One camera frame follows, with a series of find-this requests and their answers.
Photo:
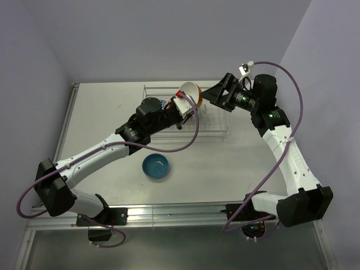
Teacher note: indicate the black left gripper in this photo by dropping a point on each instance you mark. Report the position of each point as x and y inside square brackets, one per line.
[181, 120]

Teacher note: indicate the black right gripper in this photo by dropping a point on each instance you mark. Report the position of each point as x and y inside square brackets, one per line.
[215, 94]

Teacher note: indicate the orange geometric patterned bowl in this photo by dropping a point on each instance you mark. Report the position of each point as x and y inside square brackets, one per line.
[163, 104]

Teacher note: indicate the white bowl blue orange rim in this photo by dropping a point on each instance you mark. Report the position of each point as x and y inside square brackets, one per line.
[193, 90]

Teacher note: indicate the teal blue bowl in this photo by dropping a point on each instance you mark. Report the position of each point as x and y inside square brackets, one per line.
[155, 166]

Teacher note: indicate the pale green bowl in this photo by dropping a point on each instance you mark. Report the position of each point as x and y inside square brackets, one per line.
[202, 111]

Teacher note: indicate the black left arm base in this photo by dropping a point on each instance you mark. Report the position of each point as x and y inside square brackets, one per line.
[102, 227]

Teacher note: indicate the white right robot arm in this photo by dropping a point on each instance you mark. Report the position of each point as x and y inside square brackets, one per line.
[306, 199]

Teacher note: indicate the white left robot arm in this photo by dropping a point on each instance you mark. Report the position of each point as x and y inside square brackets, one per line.
[56, 182]

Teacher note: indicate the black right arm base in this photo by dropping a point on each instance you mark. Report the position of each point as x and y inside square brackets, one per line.
[254, 222]

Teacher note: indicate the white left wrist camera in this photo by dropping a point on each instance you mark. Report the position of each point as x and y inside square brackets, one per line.
[183, 103]

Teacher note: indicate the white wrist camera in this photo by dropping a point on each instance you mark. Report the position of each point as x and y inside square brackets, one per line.
[245, 70]
[183, 103]

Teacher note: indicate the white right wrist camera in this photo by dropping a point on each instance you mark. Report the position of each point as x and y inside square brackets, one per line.
[245, 70]

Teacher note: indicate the aluminium mounting rail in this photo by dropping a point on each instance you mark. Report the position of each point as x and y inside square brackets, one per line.
[148, 215]

